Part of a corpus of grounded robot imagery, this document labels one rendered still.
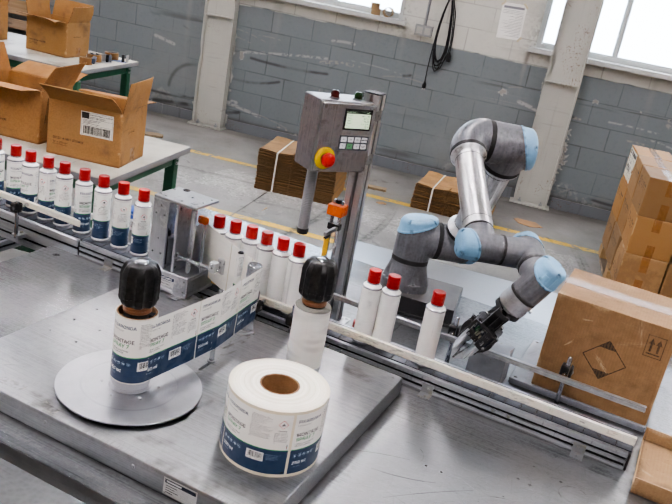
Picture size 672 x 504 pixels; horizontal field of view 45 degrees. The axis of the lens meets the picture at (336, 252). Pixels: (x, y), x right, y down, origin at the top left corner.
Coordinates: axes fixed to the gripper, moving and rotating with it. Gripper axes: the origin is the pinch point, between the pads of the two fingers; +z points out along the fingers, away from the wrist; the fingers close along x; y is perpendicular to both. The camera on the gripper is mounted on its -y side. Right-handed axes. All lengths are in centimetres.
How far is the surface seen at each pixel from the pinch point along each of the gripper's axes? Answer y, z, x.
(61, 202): 3, 63, -113
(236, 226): 1, 22, -65
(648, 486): 13, -19, 48
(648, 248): -333, 27, 50
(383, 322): 2.8, 8.0, -18.3
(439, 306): 1.8, -6.3, -11.5
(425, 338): 3.1, 2.1, -8.1
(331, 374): 23.2, 16.7, -17.3
